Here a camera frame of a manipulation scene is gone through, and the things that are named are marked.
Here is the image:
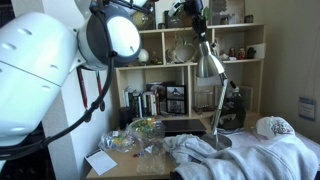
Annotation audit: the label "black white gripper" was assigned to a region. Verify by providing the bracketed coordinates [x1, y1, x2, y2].
[168, 0, 207, 36]

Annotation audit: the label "silver desk lamp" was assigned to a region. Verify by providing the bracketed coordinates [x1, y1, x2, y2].
[196, 32, 232, 151]

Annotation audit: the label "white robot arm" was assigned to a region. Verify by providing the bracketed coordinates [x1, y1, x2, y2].
[0, 0, 158, 163]

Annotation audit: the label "potted green plant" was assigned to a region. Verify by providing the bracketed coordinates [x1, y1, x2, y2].
[202, 6, 212, 22]

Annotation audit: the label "wooden shelf unit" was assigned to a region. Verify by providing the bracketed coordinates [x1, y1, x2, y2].
[116, 23, 265, 118]

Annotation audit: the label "black picture frames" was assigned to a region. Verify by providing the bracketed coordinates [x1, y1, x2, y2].
[166, 85, 186, 114]

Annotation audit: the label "row of books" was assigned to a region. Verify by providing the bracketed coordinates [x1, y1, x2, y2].
[122, 84, 166, 118]

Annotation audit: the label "black microscope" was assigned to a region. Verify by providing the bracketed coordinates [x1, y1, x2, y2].
[218, 81, 246, 130]

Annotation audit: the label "black laptop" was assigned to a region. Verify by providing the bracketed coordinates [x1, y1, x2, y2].
[162, 119, 207, 136]

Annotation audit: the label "clear plastic bag with toys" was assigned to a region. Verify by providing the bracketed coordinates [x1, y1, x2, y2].
[129, 118, 166, 174]

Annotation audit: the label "white baseball cap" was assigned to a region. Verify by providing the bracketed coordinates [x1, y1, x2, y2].
[256, 116, 295, 139]

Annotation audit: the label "grey crumpled cloth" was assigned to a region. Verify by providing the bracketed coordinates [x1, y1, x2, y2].
[163, 134, 217, 165]

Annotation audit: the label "small red blue toy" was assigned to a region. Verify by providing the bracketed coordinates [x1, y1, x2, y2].
[133, 152, 142, 157]

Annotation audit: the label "grey hooded sweatshirt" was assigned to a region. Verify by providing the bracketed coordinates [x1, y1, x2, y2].
[174, 135, 318, 180]

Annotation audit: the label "white paper sheet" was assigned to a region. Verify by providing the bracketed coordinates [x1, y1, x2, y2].
[85, 149, 117, 175]

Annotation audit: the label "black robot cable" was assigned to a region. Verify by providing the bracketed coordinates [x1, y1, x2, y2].
[0, 0, 118, 161]

